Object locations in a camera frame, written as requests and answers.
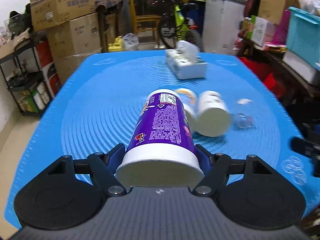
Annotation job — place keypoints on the open cardboard box top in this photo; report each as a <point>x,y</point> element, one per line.
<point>49,13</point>

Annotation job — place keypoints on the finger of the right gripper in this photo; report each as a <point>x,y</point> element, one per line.
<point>304,147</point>

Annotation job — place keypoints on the white ink-print paper cup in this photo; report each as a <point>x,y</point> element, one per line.
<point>213,117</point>

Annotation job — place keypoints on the white chest freezer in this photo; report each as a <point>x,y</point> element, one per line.
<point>221,25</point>

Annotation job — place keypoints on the green white product box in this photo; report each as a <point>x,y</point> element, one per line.
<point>258,30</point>

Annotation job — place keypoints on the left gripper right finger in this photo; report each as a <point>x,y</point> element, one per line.
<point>215,168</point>

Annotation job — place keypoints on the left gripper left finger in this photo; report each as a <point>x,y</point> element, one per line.
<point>103,167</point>

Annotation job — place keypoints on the black metal shelf rack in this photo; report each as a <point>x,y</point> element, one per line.
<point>30,75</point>

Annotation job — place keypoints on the black green bicycle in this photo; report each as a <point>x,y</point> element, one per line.
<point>174,24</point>

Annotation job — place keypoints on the teal plastic storage bin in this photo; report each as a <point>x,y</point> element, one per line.
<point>303,36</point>

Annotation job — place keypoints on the red gift box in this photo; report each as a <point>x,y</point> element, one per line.
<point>265,73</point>

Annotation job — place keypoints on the blue silicone mat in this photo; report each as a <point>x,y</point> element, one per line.
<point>99,105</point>

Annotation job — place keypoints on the large cardboard box lower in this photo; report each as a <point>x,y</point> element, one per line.
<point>72,42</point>

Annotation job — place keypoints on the white tissue box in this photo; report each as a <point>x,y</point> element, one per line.
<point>184,61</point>

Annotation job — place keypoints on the clear plastic dome cup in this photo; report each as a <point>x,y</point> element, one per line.
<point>242,114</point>

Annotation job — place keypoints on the wooden chair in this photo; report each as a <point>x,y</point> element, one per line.
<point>142,23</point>

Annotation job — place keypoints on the purple paper cup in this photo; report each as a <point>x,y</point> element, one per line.
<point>161,152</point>

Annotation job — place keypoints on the blue cartoon paper cup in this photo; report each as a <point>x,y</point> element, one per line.
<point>189,100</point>

